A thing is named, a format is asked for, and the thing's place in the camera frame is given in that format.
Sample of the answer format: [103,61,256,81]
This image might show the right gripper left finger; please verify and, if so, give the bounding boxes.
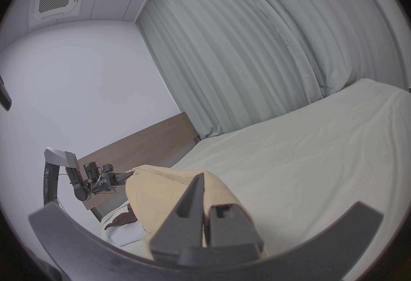
[150,172,206,266]

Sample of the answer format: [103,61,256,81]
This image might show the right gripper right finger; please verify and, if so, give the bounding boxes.
[205,203,264,268]

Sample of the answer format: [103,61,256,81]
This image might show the tan shorts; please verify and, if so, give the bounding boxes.
[125,165,270,263]

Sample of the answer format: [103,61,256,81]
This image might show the bed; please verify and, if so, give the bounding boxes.
[77,78,411,262]

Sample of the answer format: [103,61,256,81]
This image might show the brown garment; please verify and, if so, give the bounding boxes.
[104,203,141,229]

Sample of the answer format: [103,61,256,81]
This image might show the white garment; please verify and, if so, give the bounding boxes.
[102,220,151,246]

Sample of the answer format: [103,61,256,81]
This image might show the grey-green curtain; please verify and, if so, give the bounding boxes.
[135,0,411,142]

